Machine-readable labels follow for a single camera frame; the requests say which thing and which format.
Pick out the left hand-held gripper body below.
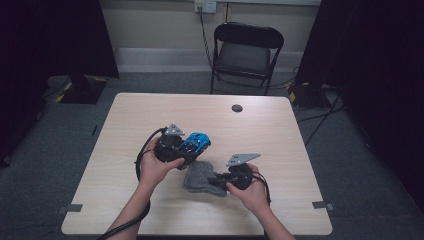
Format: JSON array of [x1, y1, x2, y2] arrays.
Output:
[[154, 122, 186, 165]]

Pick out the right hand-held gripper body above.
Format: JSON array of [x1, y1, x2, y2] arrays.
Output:
[[225, 152, 262, 191]]

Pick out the blue toy car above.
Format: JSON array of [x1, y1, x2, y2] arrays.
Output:
[[177, 131, 212, 158]]

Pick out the grey cloth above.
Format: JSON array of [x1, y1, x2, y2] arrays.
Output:
[[182, 160, 228, 198]]

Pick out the person's right hand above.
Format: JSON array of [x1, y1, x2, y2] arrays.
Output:
[[226, 162, 272, 215]]

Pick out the person's left hand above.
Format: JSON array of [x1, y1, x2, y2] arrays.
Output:
[[138, 136, 186, 192]]

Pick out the grey tape strip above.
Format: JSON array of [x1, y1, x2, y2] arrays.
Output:
[[312, 200, 335, 212], [56, 203, 84, 215]]

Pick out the black stand base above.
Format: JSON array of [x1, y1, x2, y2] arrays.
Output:
[[59, 74, 108, 105], [288, 81, 333, 109]]

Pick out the black folding chair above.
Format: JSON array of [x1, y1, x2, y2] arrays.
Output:
[[209, 21, 285, 97]]

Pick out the black curtain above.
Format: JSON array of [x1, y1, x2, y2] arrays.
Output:
[[0, 0, 120, 166], [294, 0, 424, 214]]

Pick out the right hand-held gripper black cable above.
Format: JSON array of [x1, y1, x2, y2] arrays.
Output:
[[252, 170, 272, 240]]

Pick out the hand-held gripper black cable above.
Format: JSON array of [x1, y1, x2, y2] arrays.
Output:
[[252, 170, 272, 240], [95, 126, 168, 240]]

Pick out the left hand-held gripper black cable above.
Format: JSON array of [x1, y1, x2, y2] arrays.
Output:
[[95, 126, 168, 240]]

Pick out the black floor cables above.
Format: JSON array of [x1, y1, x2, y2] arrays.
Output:
[[295, 88, 346, 148]]

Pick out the black braided power cable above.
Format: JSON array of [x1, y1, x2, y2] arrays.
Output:
[[198, 6, 214, 69]]

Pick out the white wall socket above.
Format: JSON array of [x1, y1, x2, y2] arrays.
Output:
[[194, 0, 218, 14]]

